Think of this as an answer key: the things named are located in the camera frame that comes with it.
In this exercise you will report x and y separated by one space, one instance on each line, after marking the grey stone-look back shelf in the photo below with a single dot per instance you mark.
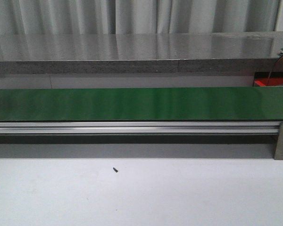
141 53

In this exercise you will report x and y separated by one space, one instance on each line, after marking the green conveyor belt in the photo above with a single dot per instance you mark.
142 104

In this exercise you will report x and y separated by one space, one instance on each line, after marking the red plastic tray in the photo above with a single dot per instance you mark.
262 79

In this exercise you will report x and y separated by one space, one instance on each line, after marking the grey curtain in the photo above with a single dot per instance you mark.
136 16

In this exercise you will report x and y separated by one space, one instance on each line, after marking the aluminium conveyor side rail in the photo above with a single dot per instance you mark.
141 127

